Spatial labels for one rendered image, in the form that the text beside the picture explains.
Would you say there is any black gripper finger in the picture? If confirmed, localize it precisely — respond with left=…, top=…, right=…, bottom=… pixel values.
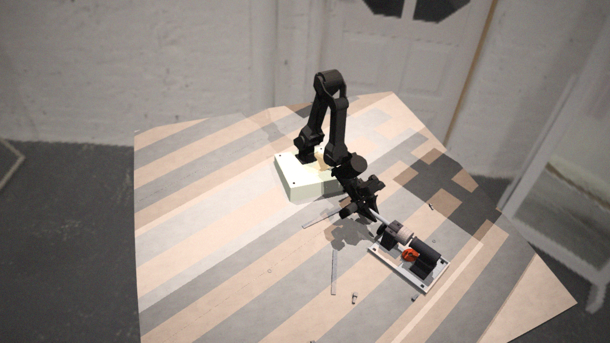
left=353, top=203, right=377, bottom=223
left=365, top=194, right=379, bottom=214

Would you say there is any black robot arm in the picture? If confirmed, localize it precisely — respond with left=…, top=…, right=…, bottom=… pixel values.
left=293, top=69, right=379, bottom=200

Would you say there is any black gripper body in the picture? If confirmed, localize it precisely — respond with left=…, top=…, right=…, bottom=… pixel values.
left=339, top=177, right=386, bottom=219

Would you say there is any grey metal shaft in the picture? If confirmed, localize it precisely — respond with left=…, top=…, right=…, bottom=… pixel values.
left=369, top=208, right=390, bottom=226

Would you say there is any grey flat bar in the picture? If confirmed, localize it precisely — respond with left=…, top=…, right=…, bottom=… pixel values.
left=302, top=208, right=341, bottom=229
left=331, top=250, right=337, bottom=295

